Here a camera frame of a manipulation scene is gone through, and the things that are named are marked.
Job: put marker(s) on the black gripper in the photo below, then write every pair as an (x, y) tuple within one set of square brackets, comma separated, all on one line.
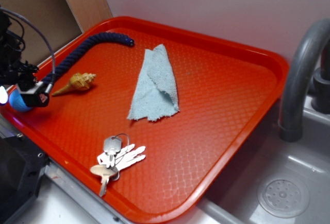
[(13, 70)]

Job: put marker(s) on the light blue cloth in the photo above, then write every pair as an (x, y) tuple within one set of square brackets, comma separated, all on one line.
[(156, 94)]

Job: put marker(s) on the silver key bunch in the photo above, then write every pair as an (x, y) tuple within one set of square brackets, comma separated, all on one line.
[(118, 154)]

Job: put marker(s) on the grey sink faucet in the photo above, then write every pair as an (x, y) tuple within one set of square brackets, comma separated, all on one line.
[(306, 60)]

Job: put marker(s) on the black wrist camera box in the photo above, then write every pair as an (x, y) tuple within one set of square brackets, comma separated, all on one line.
[(37, 96)]

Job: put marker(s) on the tan conch seashell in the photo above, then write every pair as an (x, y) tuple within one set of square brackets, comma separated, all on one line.
[(78, 82)]

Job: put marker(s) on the blue textured ball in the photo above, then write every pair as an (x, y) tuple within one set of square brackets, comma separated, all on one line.
[(17, 103)]

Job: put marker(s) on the dark faucet handle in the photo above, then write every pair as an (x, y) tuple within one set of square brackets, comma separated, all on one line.
[(320, 102)]

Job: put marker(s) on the grey sink basin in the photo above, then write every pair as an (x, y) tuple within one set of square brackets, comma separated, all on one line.
[(232, 198)]

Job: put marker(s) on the red plastic tray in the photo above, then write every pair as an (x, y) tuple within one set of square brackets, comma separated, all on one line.
[(224, 90)]

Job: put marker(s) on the cardboard panel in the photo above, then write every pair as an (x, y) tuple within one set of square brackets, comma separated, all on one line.
[(61, 21)]

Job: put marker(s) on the sink drain strainer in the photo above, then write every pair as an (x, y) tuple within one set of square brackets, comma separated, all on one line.
[(283, 195)]

